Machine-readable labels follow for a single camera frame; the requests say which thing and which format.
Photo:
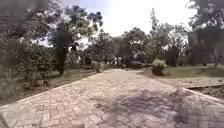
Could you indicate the brick paved path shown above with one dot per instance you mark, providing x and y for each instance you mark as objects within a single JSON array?
[{"x": 110, "y": 96}]

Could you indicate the row of trees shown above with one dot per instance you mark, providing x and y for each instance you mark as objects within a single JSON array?
[{"x": 140, "y": 46}]

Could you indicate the small round green bush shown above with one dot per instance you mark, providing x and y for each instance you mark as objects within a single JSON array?
[{"x": 158, "y": 66}]

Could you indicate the grass area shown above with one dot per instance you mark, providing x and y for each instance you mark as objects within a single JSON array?
[
  {"x": 66, "y": 77},
  {"x": 186, "y": 71}
]

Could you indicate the large dark-trunked tree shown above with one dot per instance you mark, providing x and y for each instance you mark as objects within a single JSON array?
[{"x": 61, "y": 50}]

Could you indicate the leafy bush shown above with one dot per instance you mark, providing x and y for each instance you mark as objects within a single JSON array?
[{"x": 30, "y": 63}]

